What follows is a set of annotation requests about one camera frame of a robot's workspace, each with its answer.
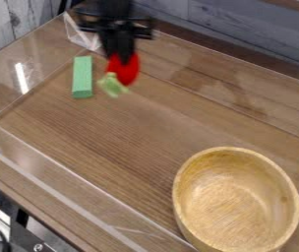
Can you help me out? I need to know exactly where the black table frame bracket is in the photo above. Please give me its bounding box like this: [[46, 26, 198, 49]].
[[9, 209, 56, 252]]

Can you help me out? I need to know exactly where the red plush strawberry toy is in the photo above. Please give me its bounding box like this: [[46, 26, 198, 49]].
[[97, 53, 140, 97]]

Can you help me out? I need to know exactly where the green rectangular block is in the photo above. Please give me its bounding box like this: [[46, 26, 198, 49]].
[[72, 56, 93, 98]]

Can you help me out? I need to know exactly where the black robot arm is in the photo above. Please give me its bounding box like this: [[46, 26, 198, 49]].
[[74, 0, 155, 65]]

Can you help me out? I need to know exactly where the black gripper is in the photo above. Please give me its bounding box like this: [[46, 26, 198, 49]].
[[74, 6, 155, 65]]

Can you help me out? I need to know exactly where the clear acrylic tray wall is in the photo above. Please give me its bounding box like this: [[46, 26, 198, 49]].
[[0, 19, 299, 252]]

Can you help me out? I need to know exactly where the wooden bowl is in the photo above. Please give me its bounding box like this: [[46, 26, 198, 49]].
[[172, 147, 299, 252]]

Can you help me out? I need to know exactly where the clear acrylic corner bracket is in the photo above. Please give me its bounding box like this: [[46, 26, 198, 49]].
[[62, 13, 101, 51]]

